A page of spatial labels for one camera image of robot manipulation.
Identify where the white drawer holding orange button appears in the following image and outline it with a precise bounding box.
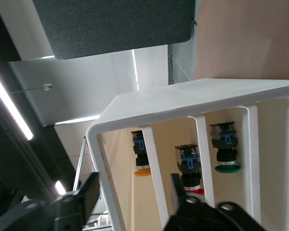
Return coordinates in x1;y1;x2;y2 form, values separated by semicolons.
97;125;171;231

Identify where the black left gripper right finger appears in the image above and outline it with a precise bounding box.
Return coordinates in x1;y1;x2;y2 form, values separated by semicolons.
163;173;267;231

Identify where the white wall board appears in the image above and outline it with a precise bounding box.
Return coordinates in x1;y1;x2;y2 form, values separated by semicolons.
7;44;174;127

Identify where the red push button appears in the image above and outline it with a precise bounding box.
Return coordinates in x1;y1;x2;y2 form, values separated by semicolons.
174;143;205;196

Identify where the long ceiling strip light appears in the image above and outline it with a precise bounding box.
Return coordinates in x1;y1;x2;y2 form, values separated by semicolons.
0;66;34;141

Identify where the dark grey felt panel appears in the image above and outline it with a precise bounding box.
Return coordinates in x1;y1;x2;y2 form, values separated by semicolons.
31;0;200;61

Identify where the white drawer holding green button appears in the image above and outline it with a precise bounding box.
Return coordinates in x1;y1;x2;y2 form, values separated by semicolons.
203;105;260;219

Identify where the short ceiling light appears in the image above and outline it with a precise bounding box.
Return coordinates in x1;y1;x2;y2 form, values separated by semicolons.
54;180;66;195

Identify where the white drawer cabinet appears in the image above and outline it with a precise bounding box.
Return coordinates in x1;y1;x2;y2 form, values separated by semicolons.
86;78;289;231

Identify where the green push button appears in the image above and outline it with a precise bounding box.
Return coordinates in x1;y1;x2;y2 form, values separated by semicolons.
208;122;241;174

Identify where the orange push button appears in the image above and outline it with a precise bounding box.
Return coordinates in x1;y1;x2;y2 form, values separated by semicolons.
131;130;152;177

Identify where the white drawer holding red button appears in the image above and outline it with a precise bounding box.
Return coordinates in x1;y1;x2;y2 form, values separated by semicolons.
150;115;216;231

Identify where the white empty drawer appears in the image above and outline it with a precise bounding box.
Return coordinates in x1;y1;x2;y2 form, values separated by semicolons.
255;96;289;231

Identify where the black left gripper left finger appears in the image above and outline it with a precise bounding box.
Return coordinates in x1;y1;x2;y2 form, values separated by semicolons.
0;172;101;231

